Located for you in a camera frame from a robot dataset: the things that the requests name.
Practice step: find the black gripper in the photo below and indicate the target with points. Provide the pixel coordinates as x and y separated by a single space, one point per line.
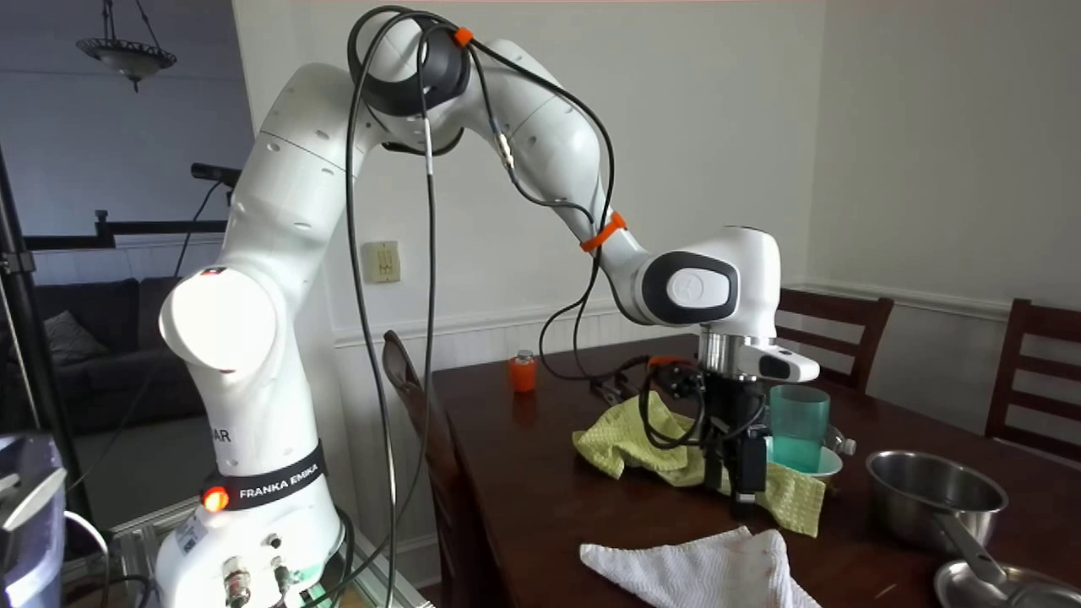
733 402

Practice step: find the white waffle towel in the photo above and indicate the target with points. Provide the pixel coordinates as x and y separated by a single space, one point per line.
696 575

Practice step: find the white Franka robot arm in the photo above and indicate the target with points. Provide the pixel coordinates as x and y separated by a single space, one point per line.
281 283

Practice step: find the teal plastic cup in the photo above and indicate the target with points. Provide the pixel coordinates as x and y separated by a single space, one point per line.
801 423

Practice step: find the teal small bowl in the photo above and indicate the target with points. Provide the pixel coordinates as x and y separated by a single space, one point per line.
831 462

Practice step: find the yellow green cloth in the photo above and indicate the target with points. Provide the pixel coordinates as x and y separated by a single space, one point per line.
630 441

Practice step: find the dark wooden slat chair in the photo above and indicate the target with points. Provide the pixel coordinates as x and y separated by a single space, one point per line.
426 441
1043 326
831 309

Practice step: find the orange bottle white cap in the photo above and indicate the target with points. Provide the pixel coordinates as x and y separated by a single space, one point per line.
521 375

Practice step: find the dark sofa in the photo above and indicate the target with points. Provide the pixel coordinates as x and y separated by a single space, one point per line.
102 358

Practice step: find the grey blue storage bin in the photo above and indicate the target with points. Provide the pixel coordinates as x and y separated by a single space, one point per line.
27 528

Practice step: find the black tripod stand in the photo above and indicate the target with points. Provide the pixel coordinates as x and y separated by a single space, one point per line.
21 326

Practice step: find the hanging ceiling lamp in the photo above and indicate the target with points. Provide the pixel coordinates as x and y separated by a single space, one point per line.
126 52

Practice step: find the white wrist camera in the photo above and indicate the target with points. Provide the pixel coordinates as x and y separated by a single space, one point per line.
790 366

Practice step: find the beige wall switch plate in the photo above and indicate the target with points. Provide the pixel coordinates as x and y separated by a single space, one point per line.
382 260

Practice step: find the black camera on stand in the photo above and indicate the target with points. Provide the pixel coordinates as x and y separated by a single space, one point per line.
214 175

